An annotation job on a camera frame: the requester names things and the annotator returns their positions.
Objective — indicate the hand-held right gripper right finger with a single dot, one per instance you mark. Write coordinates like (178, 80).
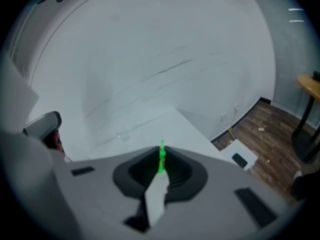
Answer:
(215, 196)

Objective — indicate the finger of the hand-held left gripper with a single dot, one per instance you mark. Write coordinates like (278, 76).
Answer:
(42, 125)

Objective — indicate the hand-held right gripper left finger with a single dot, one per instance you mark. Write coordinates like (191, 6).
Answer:
(105, 196)

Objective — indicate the green thin stick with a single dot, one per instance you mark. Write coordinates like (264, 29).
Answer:
(162, 159)

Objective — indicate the black smartphone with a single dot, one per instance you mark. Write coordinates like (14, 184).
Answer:
(239, 159)

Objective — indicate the white box with phone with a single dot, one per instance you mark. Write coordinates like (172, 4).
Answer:
(237, 146)

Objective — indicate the small yellow tag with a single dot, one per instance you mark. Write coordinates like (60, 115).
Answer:
(230, 130)

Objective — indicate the white table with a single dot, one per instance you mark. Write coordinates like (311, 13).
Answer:
(175, 129)

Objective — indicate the round wooden table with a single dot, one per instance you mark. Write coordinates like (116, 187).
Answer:
(308, 82)

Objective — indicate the black box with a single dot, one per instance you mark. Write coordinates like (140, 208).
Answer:
(317, 75)

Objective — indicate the ceiling light strip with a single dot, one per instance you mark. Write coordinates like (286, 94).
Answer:
(296, 9)
(296, 21)

